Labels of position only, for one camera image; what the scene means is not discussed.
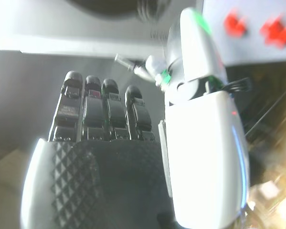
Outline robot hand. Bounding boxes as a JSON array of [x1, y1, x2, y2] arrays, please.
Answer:
[[20, 7, 251, 229]]

